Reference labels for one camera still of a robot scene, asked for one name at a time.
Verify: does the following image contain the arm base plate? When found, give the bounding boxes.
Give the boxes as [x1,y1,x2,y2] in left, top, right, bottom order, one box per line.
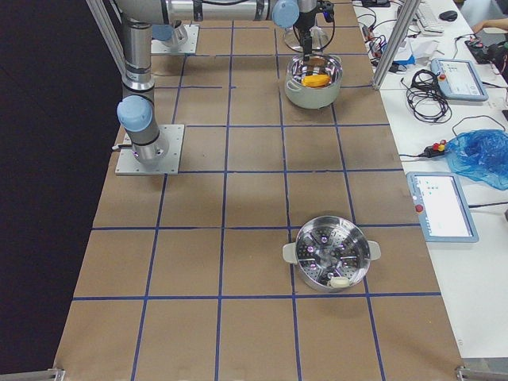
[115,125,185,175]
[151,24,199,56]

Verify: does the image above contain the black computer mouse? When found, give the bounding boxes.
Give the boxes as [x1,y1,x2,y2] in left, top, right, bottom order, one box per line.
[439,10,458,22]

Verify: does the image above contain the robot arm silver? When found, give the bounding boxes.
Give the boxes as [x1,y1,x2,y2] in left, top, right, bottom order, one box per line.
[117,1,319,166]
[152,21,188,47]

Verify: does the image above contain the white paper box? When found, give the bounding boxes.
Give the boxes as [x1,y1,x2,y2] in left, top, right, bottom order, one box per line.
[411,39,440,66]

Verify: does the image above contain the steel steamer basket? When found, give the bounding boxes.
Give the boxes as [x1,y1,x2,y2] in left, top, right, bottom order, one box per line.
[282,216,381,293]

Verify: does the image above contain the emergency stop button box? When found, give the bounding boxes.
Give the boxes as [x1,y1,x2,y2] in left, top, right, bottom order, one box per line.
[422,140,447,158]

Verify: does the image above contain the white keyboard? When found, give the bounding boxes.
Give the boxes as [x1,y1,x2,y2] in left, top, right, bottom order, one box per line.
[414,1,444,36]

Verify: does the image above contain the coiled black cable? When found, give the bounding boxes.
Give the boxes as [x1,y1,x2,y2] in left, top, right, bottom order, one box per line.
[401,69,452,122]

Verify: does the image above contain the far teach pendant tablet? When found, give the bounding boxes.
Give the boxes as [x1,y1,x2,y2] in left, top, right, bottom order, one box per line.
[430,59,488,102]

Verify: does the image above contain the teach pendant tablet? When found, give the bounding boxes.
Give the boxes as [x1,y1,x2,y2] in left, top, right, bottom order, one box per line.
[430,59,488,102]
[406,171,479,243]

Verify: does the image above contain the near teach pendant tablet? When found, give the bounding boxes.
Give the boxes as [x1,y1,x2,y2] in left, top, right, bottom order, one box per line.
[406,171,479,243]

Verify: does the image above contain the blue plastic bag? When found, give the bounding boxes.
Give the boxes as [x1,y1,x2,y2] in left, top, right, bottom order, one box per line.
[445,129,507,191]

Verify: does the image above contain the yellow corn cob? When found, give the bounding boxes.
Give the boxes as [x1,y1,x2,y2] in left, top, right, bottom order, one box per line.
[301,74,331,88]

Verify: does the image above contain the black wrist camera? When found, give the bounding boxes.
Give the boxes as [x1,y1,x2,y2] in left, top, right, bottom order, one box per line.
[318,0,334,23]

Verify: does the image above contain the pale green cooking pot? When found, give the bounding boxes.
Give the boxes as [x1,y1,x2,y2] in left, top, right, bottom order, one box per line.
[284,54,343,110]

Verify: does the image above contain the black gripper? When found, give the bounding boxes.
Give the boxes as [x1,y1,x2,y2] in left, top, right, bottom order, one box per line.
[298,0,318,62]

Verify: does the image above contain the aluminium frame post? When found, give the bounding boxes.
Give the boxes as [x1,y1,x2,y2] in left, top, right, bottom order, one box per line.
[372,0,420,90]

